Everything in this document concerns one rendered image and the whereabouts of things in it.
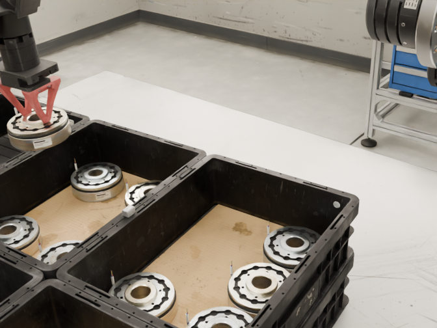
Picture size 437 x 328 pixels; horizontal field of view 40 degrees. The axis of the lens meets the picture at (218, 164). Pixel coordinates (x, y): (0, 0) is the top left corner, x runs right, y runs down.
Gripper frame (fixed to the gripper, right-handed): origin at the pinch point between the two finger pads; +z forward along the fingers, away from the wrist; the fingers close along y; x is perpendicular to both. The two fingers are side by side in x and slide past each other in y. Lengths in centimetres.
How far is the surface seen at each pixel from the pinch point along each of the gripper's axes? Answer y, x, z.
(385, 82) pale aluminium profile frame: -13, 207, 82
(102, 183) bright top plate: 2.3, 8.9, 18.8
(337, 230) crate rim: 51, 10, 13
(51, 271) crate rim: 21.2, -18.9, 11.1
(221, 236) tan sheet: 29.3, 10.2, 22.4
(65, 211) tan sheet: -0.5, 0.9, 21.3
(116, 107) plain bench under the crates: -46, 60, 36
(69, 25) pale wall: -266, 232, 92
